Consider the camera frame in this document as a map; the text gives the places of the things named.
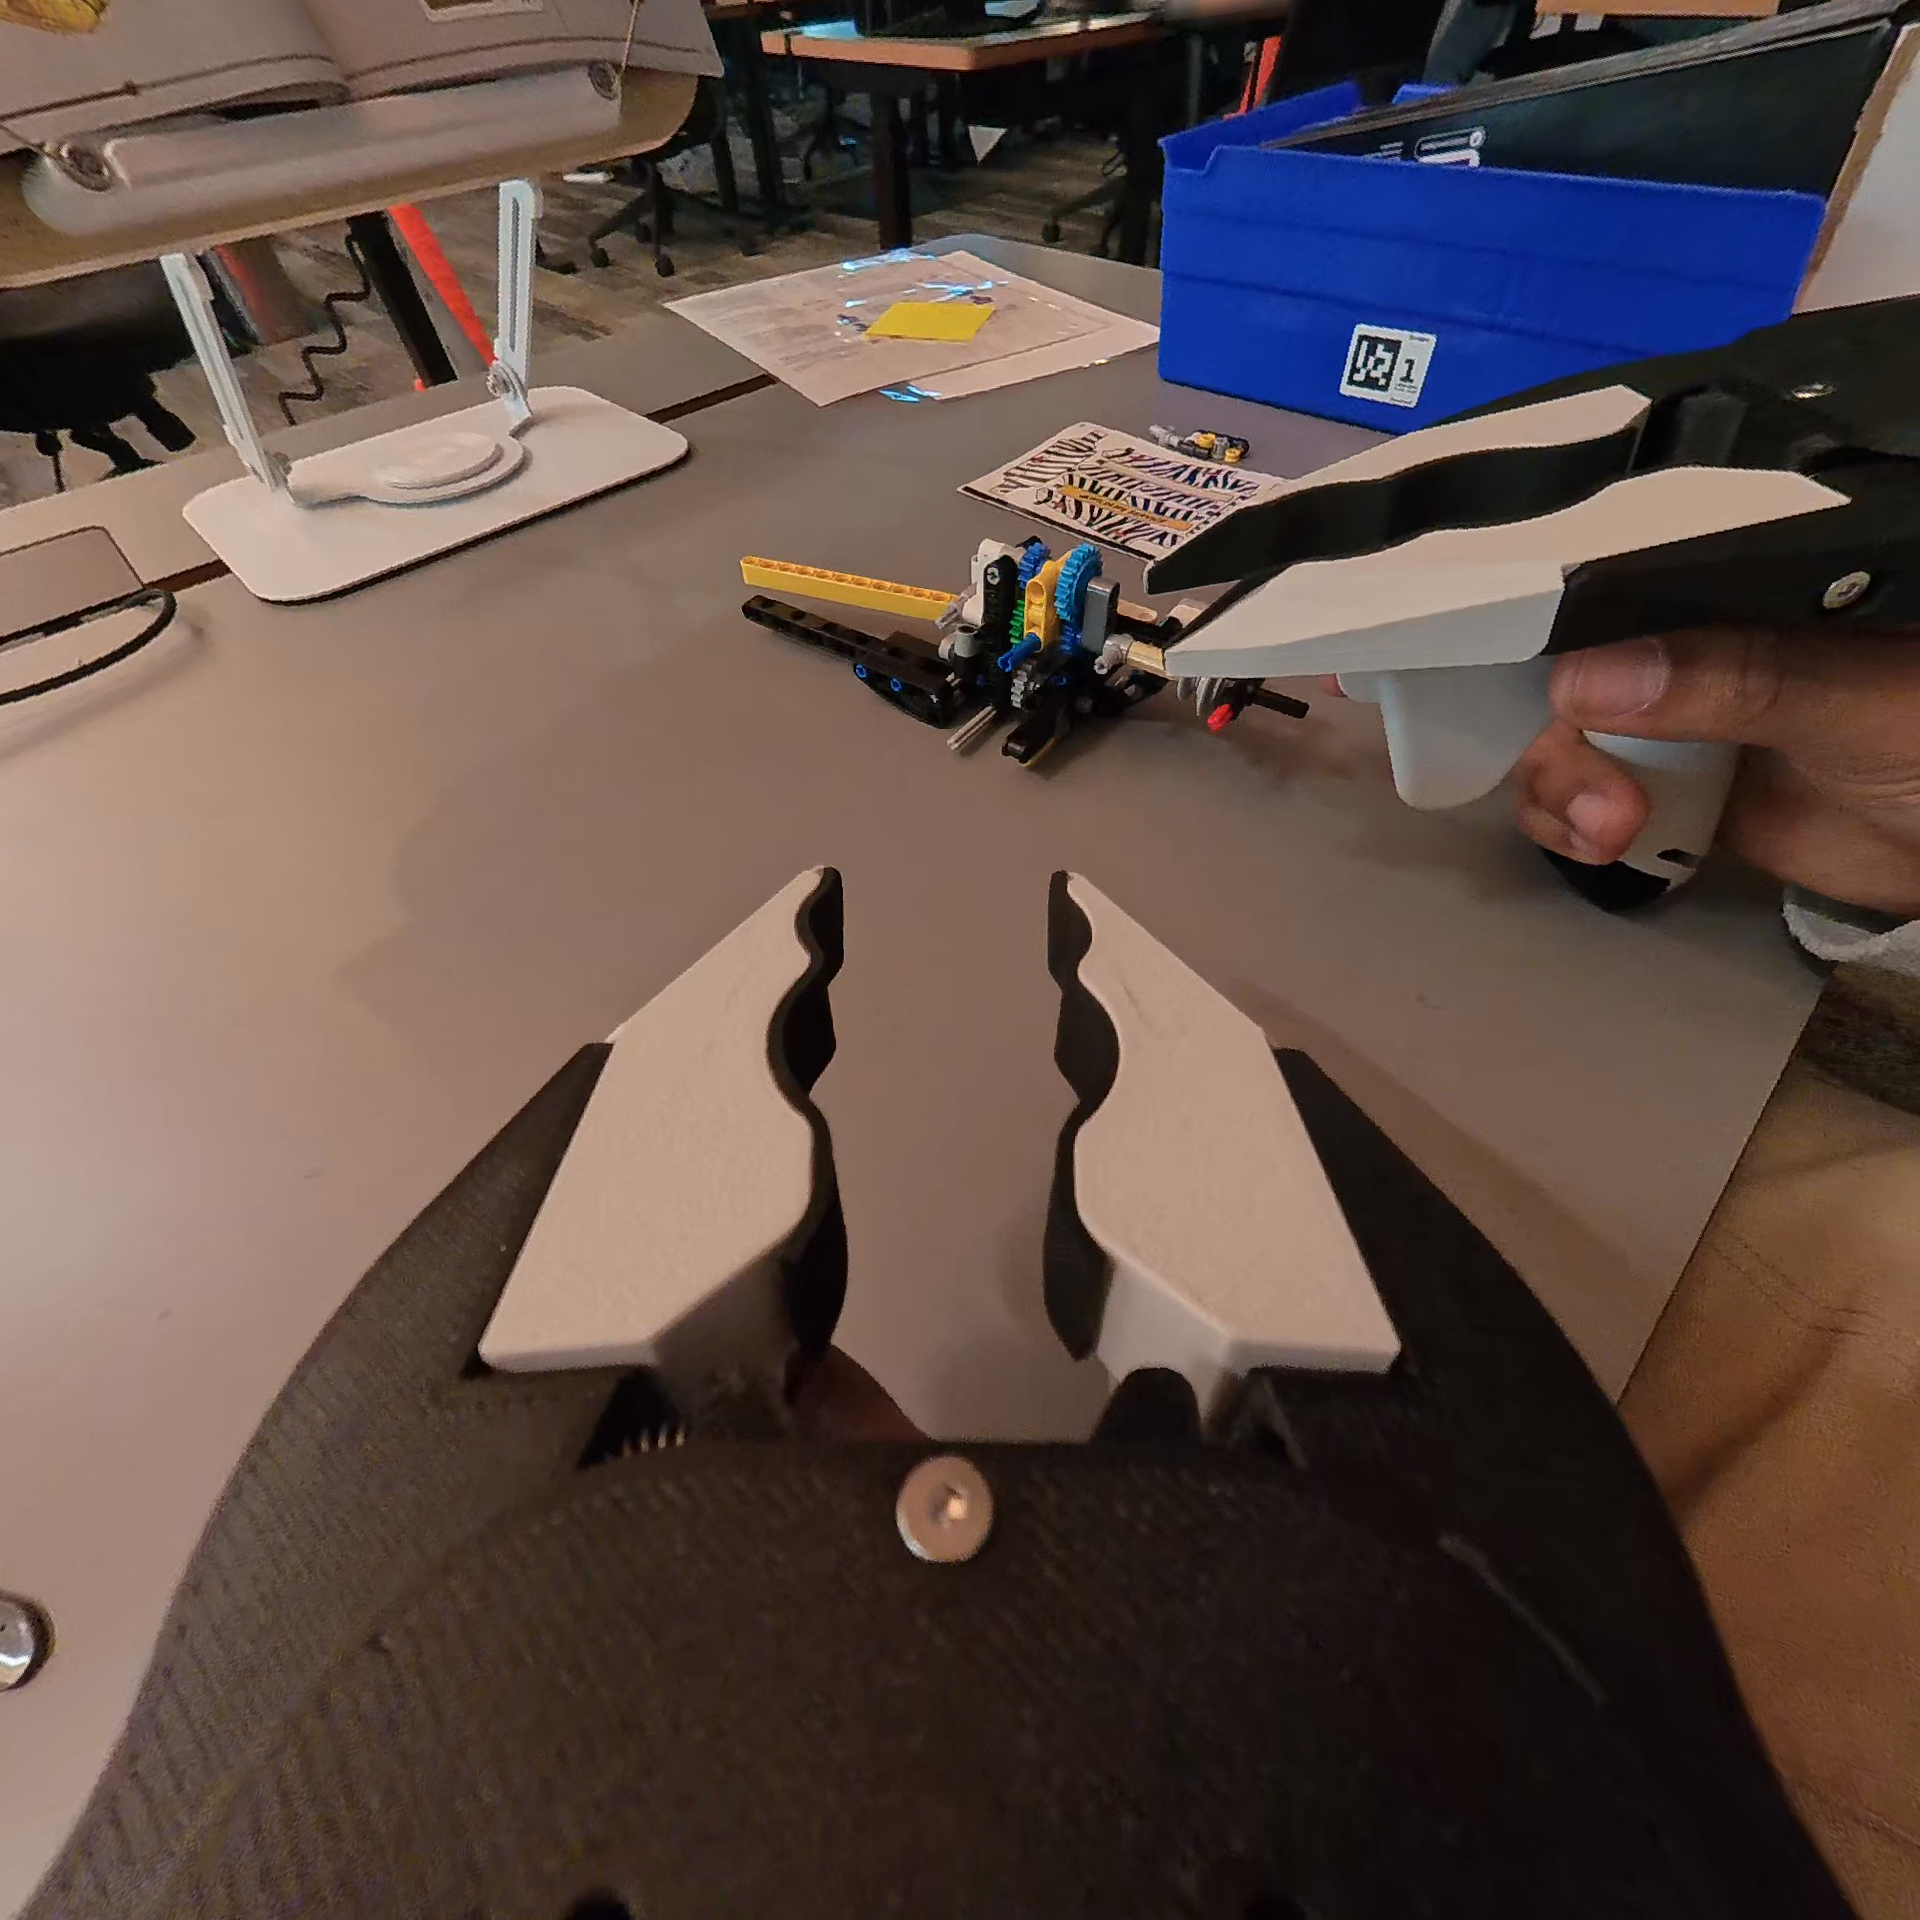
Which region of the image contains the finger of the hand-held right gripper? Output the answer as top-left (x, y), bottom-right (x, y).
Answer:
top-left (1148, 384), bottom-right (1654, 596)
top-left (1161, 468), bottom-right (1851, 686)

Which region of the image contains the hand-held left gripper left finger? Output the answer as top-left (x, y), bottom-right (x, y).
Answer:
top-left (479, 864), bottom-right (854, 1420)

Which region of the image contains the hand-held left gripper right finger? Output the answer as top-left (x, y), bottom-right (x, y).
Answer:
top-left (1043, 871), bottom-right (1407, 1430)

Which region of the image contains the multicoloured lego technic assembly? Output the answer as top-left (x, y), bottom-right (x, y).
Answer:
top-left (743, 533), bottom-right (1310, 775)

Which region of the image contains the yellow lego beam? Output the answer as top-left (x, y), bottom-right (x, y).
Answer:
top-left (742, 551), bottom-right (963, 608)

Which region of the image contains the person's right hand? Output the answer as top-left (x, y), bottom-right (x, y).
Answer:
top-left (1515, 631), bottom-right (1920, 916)

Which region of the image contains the blue plastic bin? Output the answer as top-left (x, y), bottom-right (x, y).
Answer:
top-left (1159, 82), bottom-right (1828, 437)

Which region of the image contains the zebra striped sticker sheet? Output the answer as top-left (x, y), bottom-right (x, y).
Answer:
top-left (960, 423), bottom-right (1288, 557)

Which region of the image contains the black cardboard box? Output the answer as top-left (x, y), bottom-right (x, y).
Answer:
top-left (1266, 0), bottom-right (1920, 308)

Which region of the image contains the clear plastic bag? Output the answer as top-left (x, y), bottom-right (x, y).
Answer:
top-left (810, 255), bottom-right (1087, 399)

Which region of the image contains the wooden background desk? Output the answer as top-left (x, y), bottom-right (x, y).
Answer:
top-left (761, 12), bottom-right (1192, 248)

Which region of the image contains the person's tan trouser leg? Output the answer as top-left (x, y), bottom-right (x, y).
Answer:
top-left (1616, 1049), bottom-right (1920, 1920)

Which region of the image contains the white printed paper sheet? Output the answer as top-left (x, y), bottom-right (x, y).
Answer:
top-left (664, 250), bottom-right (1161, 409)

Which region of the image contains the white book stand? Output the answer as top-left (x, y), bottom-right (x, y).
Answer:
top-left (23, 60), bottom-right (694, 606)

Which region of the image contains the black office chair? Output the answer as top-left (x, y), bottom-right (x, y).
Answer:
top-left (0, 270), bottom-right (198, 472)
top-left (583, 82), bottom-right (742, 279)

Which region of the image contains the orange bar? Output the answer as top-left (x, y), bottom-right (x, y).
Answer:
top-left (386, 207), bottom-right (491, 350)

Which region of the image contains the black cable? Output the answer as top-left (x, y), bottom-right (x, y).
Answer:
top-left (0, 586), bottom-right (176, 705)

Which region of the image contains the black metal frame leg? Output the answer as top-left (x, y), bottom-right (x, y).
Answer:
top-left (344, 209), bottom-right (456, 385)

